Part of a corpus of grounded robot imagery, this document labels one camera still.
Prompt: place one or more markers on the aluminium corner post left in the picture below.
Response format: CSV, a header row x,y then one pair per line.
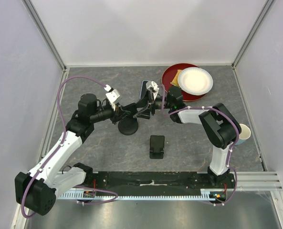
x,y
43,31

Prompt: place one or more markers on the light blue mug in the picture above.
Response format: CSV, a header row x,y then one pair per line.
x,y
244,135

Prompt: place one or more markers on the yellow sponge cloth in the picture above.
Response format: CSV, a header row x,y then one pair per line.
x,y
174,82

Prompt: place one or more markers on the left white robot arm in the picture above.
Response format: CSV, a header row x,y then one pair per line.
x,y
38,189

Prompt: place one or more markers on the black smartphone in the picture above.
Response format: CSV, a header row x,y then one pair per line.
x,y
142,108

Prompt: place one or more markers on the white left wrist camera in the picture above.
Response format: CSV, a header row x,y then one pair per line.
x,y
112,95

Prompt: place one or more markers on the aluminium frame rail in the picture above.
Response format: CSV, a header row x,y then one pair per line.
x,y
194,180

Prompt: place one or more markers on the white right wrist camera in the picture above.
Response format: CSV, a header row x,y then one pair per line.
x,y
152,87

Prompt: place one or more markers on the white paper plate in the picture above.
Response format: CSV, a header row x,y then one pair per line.
x,y
195,81

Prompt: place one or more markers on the aluminium corner post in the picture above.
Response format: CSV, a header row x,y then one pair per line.
x,y
43,31
255,27

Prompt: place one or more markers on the blue-cased smartphone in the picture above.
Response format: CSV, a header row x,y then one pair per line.
x,y
143,90

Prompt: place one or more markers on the aluminium corner post right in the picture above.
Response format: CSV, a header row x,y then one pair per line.
x,y
255,27

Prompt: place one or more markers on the black round-base clamp stand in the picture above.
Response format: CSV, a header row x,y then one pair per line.
x,y
128,126

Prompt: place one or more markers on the round red tray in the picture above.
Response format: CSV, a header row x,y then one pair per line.
x,y
170,74

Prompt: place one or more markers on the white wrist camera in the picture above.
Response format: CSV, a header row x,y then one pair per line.
x,y
112,95
152,87

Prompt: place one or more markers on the black folding phone stand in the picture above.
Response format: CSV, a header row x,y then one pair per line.
x,y
156,148

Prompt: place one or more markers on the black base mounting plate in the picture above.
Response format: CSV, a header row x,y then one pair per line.
x,y
150,190

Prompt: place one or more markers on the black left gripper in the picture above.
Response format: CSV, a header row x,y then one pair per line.
x,y
116,116

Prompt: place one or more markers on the slotted cable duct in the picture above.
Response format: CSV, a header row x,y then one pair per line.
x,y
199,195

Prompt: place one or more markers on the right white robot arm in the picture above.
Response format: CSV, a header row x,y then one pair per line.
x,y
220,126

